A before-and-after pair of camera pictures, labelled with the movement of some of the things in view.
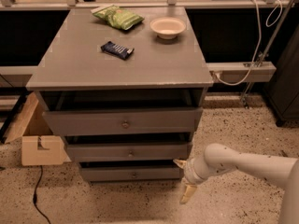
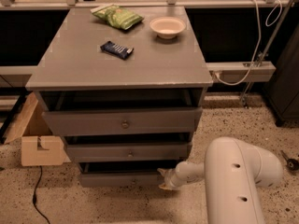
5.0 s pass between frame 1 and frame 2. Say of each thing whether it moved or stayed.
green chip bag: stayed
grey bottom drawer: moved
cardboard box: stayed
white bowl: stayed
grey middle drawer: stayed
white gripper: moved
